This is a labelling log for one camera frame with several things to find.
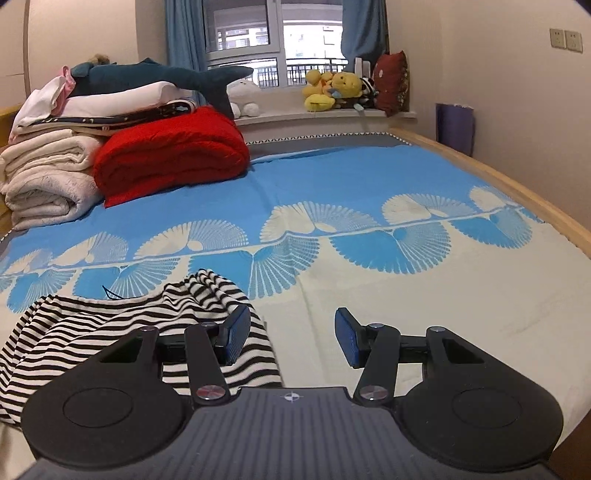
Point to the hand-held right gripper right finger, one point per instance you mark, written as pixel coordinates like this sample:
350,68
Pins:
346,338

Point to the yellow duck plush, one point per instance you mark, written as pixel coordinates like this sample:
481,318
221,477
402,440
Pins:
318,92

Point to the white windowsill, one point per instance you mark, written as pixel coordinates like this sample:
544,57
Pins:
295,116

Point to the dark red cushion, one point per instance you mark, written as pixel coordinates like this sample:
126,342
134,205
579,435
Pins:
391,81

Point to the white folded quilt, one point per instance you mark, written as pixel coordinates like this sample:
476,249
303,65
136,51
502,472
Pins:
120,97

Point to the black white striped garment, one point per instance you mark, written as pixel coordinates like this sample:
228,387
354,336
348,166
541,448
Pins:
92,327

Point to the blue curtain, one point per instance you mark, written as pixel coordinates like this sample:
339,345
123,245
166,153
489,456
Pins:
184,41
364,32

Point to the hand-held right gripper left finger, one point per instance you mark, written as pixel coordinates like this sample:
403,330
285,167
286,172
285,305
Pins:
238,333

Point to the dark patterned folded quilt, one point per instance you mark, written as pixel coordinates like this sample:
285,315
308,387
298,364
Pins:
138,115

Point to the wall socket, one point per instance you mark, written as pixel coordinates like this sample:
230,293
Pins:
573,40
557,38

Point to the purple bag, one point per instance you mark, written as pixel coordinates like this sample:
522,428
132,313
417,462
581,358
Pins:
455,129

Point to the blue white printed bedsheet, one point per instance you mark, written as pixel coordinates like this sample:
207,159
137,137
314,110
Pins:
369,189

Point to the white seal plush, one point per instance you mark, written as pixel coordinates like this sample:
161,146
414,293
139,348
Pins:
244,94

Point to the red folded blanket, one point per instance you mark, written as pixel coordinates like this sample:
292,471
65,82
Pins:
175,152

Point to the tan plush toy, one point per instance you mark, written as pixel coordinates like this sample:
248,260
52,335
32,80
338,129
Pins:
98,59

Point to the blue shark plush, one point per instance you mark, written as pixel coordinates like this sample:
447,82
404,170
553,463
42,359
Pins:
138,74

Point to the window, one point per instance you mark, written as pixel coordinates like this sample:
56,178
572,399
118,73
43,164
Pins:
272,41

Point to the black white striped plush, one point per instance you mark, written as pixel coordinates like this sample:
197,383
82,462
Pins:
368,92

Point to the white fleece folded blanket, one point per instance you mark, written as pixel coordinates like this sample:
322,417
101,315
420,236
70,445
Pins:
51,194

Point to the cream folded blanket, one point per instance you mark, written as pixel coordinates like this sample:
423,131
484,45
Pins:
46,150

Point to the pink white cloth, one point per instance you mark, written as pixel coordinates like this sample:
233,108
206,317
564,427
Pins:
44,99

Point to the yellow round plush toy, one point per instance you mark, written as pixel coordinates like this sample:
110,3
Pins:
346,85

